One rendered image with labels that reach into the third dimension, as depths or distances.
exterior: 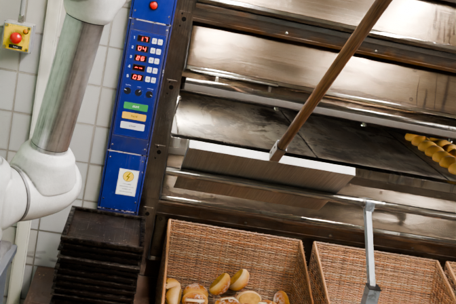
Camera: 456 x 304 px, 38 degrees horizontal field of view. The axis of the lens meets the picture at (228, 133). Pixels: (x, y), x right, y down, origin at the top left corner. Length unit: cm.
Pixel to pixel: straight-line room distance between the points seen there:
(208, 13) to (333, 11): 47
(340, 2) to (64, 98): 122
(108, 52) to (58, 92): 77
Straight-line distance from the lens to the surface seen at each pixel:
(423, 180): 282
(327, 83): 168
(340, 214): 275
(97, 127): 255
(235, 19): 249
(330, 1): 255
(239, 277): 263
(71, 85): 173
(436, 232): 292
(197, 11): 247
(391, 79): 267
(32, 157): 181
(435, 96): 274
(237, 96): 238
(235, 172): 220
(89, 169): 260
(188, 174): 220
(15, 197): 177
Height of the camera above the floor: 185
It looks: 14 degrees down
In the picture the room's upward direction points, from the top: 12 degrees clockwise
